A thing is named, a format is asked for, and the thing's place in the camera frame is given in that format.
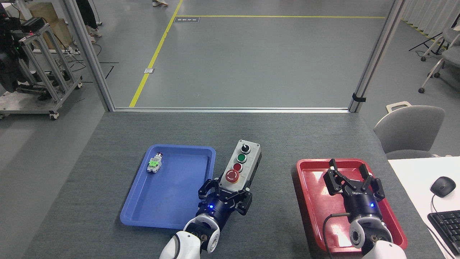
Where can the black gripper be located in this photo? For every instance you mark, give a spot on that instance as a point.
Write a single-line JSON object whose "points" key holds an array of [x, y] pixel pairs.
{"points": [[363, 207], [218, 210]]}

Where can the grey control box with buttons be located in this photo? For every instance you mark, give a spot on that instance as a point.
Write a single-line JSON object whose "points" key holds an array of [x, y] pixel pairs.
{"points": [[241, 163]]}

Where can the push button with green block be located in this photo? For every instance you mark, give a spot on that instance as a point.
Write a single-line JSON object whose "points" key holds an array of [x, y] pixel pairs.
{"points": [[154, 164]]}

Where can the brown cardboard box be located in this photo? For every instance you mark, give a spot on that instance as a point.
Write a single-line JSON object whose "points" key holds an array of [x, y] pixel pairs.
{"points": [[54, 25]]}

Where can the red plastic tray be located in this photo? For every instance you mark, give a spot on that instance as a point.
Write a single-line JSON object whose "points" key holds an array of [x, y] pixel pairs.
{"points": [[316, 201]]}

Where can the blue plastic tray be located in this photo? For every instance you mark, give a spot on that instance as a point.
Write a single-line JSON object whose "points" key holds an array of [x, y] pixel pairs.
{"points": [[169, 190]]}

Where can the white desk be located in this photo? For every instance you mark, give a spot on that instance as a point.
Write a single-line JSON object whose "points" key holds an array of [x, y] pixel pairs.
{"points": [[413, 180]]}

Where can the grey chair with round back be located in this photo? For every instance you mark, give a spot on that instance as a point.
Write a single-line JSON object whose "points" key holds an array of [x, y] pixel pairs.
{"points": [[409, 131]]}

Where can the black computer mouse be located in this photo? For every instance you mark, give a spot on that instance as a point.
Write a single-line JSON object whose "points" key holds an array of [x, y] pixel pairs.
{"points": [[442, 186]]}

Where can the black keyboard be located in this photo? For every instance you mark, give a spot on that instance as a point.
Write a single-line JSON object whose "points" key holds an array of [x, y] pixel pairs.
{"points": [[447, 225]]}

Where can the grey floor outlet plate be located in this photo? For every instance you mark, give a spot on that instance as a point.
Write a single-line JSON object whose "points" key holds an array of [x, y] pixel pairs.
{"points": [[149, 70]]}

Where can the grey office chair on castors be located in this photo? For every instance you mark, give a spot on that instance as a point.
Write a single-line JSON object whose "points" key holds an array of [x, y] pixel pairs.
{"points": [[451, 36], [451, 55]]}

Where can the black tripod stand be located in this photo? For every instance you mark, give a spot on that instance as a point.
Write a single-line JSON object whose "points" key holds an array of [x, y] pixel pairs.
{"points": [[429, 40]]}

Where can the dark floor label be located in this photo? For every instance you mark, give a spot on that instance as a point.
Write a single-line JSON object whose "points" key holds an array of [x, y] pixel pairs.
{"points": [[186, 19]]}

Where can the person's foot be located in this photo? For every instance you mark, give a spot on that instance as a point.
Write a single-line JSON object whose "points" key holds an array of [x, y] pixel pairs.
{"points": [[160, 3]]}

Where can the person's legs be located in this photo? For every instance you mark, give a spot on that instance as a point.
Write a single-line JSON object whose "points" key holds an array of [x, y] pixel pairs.
{"points": [[86, 16]]}

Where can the black machine on cart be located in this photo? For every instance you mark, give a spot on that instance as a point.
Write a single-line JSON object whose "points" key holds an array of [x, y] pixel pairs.
{"points": [[9, 57]]}

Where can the silver post with black clamp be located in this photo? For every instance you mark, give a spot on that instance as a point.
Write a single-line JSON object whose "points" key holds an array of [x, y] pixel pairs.
{"points": [[377, 54]]}

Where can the silver aluminium post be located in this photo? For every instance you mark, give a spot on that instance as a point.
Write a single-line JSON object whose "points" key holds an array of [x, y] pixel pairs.
{"points": [[90, 54]]}

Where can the aluminium frame cart on wheels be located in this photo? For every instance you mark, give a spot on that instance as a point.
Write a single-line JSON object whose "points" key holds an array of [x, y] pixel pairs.
{"points": [[46, 68]]}

